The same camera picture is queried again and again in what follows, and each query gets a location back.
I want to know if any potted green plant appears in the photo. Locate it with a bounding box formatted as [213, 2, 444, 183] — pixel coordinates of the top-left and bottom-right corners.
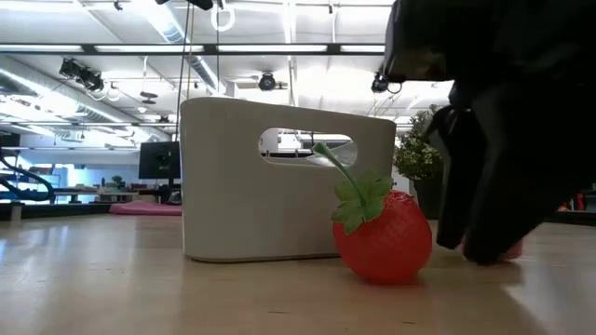
[392, 104, 449, 221]

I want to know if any purple folded cloth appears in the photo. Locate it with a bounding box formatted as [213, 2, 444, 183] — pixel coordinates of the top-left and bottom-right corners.
[108, 199, 183, 217]

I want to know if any black computer monitor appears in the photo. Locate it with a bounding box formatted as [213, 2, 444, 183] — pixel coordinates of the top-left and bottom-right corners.
[138, 141, 183, 181]

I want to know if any black overhead rig beam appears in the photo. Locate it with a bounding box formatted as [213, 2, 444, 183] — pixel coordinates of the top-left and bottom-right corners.
[0, 42, 387, 58]

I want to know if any yellow hanging cable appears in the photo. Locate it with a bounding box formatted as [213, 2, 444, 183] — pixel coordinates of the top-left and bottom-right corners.
[173, 0, 196, 142]

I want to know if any small pink toy produce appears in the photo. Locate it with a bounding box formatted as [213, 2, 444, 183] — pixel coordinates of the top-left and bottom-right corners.
[460, 235, 524, 262]

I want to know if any black ceiling-mounted device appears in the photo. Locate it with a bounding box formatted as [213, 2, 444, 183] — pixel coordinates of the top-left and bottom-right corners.
[58, 57, 105, 93]

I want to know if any black cable loop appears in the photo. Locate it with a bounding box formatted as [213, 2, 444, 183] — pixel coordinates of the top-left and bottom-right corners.
[0, 148, 56, 203]

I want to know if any red cart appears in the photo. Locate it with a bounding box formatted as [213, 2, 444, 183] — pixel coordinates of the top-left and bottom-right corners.
[556, 191, 589, 213]

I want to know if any red toy strawberry green stem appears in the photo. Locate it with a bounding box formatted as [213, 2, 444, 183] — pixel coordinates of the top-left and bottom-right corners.
[311, 141, 434, 286]

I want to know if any white hanging ring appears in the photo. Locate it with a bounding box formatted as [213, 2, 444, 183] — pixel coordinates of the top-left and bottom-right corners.
[210, 3, 237, 34]

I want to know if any grey plastic handled bin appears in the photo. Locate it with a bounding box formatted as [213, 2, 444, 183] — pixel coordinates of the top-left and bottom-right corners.
[180, 96, 398, 263]

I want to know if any black overhead camera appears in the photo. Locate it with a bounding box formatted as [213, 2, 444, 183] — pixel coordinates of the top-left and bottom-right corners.
[370, 71, 402, 95]

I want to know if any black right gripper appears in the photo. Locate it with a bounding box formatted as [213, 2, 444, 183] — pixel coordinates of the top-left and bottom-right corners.
[383, 0, 596, 90]

